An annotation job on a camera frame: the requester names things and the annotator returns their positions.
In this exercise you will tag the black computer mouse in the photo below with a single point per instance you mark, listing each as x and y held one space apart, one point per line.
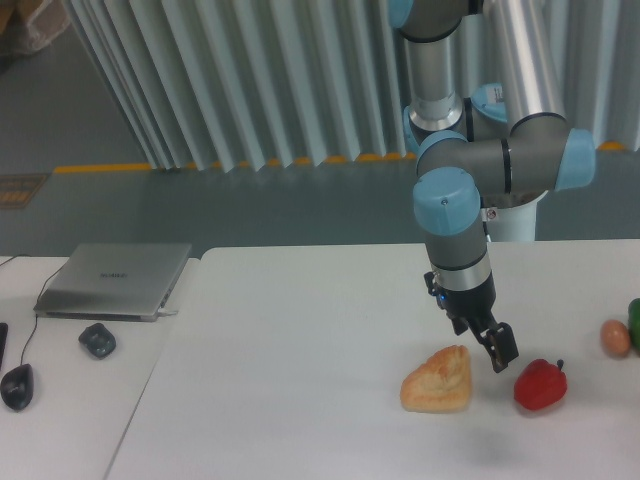
17 387

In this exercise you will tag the green pepper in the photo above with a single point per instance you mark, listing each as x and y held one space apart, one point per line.
634 323

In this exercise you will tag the black keyboard edge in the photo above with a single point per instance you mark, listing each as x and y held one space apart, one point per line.
3 341

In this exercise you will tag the red bell pepper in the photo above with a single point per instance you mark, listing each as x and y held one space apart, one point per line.
540 385

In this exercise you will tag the silver closed laptop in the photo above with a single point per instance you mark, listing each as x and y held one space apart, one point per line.
114 281

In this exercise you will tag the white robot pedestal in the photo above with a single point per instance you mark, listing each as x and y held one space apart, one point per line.
511 218

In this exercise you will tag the golden puff pastry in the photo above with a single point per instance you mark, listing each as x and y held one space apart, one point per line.
442 384

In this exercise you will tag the brown egg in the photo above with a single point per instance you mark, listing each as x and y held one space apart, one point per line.
615 339

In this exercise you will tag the white folding partition screen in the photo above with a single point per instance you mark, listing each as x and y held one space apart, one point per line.
249 82

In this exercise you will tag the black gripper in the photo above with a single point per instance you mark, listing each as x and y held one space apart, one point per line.
472 310

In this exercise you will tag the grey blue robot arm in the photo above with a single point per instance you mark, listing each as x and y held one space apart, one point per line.
466 157

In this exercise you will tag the white usb plug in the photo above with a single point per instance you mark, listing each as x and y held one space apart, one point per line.
166 313

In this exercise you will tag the black earbuds case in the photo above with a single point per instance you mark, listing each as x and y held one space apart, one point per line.
98 341

